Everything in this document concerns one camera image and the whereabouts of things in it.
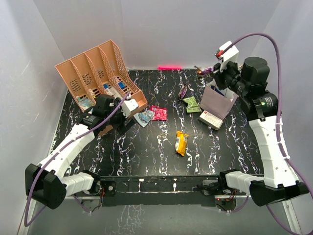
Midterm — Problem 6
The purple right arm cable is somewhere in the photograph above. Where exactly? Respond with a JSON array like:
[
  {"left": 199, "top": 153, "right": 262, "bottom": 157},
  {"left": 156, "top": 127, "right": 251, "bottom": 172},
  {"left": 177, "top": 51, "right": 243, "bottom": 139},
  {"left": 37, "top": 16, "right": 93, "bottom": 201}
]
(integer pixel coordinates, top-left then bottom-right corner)
[{"left": 221, "top": 33, "right": 313, "bottom": 235}]

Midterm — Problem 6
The blue Burts chips bag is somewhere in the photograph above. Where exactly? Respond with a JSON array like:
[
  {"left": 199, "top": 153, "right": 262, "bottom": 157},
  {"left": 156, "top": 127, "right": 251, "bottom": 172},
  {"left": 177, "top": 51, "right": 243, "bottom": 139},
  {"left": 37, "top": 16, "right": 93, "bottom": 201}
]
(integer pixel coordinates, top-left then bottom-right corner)
[{"left": 210, "top": 85, "right": 226, "bottom": 97}]

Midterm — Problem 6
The purple M&M's packet far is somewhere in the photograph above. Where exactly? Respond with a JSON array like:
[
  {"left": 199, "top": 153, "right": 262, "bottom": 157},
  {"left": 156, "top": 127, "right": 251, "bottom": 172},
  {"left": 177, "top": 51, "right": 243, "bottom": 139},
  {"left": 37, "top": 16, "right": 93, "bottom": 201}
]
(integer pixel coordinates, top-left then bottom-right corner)
[{"left": 178, "top": 84, "right": 188, "bottom": 100}]

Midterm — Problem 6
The pink red marker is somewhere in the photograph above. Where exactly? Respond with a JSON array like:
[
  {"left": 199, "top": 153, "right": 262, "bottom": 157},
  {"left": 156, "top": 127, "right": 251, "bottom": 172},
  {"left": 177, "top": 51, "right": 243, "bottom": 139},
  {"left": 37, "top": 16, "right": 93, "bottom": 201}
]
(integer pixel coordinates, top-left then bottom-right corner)
[{"left": 157, "top": 66, "right": 182, "bottom": 71}]

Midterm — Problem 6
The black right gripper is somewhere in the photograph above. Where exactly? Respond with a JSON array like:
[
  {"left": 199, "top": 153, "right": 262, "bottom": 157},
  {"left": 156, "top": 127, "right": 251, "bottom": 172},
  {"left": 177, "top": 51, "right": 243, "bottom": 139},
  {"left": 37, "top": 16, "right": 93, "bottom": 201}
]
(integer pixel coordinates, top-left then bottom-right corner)
[{"left": 211, "top": 58, "right": 249, "bottom": 97}]

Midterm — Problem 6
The aluminium frame rail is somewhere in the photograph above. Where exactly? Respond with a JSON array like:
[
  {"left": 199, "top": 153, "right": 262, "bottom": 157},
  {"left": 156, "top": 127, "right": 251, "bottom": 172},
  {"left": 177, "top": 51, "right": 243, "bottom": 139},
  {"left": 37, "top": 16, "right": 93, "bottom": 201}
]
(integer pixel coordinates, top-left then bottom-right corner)
[{"left": 15, "top": 197, "right": 301, "bottom": 235}]

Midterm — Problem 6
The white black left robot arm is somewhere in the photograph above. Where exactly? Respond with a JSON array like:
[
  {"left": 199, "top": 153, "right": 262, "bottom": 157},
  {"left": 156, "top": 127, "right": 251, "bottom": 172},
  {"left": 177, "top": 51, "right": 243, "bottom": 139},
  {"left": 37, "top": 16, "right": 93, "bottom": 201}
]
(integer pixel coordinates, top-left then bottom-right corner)
[{"left": 25, "top": 94, "right": 139, "bottom": 209}]

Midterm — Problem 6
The yellow snack bar packet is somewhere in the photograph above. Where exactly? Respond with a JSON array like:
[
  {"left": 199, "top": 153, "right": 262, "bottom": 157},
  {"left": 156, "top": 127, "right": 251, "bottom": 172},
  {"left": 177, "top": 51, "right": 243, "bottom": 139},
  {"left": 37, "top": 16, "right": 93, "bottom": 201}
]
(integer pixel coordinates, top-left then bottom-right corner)
[{"left": 175, "top": 131, "right": 189, "bottom": 157}]

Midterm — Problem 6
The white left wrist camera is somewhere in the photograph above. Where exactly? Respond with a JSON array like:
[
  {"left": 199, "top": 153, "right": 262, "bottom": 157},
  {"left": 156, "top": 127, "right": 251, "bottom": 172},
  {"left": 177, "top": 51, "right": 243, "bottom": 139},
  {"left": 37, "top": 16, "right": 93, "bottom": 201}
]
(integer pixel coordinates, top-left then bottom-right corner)
[{"left": 121, "top": 99, "right": 139, "bottom": 118}]

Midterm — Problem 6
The white red cardboard box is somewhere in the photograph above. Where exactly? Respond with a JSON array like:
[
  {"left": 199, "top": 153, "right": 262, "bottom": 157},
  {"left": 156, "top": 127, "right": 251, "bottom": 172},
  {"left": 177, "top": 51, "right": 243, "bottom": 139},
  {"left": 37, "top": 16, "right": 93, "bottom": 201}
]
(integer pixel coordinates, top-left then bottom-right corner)
[{"left": 198, "top": 111, "right": 223, "bottom": 130}]

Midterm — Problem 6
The peach plastic desk organizer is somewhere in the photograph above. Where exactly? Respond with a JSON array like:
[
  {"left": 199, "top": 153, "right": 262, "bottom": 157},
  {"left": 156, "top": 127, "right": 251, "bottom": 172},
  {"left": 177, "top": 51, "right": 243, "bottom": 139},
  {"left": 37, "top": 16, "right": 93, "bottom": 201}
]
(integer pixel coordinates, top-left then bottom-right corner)
[{"left": 55, "top": 40, "right": 148, "bottom": 136}]

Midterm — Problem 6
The green snack packet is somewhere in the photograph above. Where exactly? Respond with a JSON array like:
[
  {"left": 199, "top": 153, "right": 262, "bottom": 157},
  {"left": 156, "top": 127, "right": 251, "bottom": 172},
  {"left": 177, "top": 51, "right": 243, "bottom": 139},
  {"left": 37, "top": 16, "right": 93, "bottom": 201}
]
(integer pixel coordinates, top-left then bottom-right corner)
[{"left": 183, "top": 96, "right": 201, "bottom": 113}]

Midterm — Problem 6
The blue eraser block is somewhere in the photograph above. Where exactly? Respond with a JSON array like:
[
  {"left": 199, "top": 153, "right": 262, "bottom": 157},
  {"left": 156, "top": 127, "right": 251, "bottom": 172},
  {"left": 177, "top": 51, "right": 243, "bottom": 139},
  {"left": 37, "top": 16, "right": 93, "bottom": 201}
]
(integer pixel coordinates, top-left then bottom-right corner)
[{"left": 118, "top": 81, "right": 126, "bottom": 89}]

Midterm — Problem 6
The white printed paper packet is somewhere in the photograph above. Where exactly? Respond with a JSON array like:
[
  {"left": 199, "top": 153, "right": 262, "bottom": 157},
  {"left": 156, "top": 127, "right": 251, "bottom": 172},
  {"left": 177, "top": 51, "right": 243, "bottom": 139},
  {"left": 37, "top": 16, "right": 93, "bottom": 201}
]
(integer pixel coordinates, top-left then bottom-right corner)
[{"left": 103, "top": 83, "right": 123, "bottom": 99}]

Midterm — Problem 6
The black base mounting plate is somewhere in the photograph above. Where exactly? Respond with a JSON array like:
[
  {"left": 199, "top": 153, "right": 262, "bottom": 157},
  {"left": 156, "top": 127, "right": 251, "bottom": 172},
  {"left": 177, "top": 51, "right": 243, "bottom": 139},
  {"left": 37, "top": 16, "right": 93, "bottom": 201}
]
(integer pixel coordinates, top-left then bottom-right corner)
[{"left": 73, "top": 175, "right": 247, "bottom": 208}]

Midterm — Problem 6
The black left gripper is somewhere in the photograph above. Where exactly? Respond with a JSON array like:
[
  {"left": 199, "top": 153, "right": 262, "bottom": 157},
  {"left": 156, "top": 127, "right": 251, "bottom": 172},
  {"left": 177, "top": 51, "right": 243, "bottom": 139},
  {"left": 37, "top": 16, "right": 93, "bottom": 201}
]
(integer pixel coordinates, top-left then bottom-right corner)
[{"left": 105, "top": 98, "right": 135, "bottom": 135}]

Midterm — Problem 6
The red snack packet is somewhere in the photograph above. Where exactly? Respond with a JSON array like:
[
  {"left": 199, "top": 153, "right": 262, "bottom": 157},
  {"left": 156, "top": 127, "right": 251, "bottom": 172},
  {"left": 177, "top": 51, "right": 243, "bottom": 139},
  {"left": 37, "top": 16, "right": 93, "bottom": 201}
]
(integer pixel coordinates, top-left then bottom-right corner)
[{"left": 149, "top": 105, "right": 168, "bottom": 121}]

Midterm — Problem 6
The light blue Himalaya snack packet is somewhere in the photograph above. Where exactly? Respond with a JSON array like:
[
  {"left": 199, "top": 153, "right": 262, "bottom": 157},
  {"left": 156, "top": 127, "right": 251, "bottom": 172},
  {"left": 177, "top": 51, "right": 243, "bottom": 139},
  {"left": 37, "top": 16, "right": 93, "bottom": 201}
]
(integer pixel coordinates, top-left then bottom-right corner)
[{"left": 134, "top": 110, "right": 155, "bottom": 128}]

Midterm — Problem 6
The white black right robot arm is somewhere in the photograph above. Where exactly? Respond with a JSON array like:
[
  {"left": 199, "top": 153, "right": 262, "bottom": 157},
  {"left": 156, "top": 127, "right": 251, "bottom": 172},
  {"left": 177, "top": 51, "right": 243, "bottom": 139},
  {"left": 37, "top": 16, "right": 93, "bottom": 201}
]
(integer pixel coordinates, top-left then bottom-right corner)
[{"left": 213, "top": 57, "right": 309, "bottom": 206}]

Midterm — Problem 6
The purple brown M&M's packet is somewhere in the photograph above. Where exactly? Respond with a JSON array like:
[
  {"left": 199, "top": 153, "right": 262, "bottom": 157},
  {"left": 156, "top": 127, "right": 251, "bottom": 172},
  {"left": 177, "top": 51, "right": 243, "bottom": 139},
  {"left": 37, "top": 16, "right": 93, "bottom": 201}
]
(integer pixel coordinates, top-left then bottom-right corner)
[{"left": 194, "top": 66, "right": 214, "bottom": 76}]

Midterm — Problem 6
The blue correction tape blister pack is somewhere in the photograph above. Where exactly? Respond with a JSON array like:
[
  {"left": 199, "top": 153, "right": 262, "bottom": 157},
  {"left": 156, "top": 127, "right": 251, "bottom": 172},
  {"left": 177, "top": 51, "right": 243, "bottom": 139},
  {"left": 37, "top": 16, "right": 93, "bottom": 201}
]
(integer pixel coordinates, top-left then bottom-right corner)
[{"left": 76, "top": 95, "right": 93, "bottom": 111}]

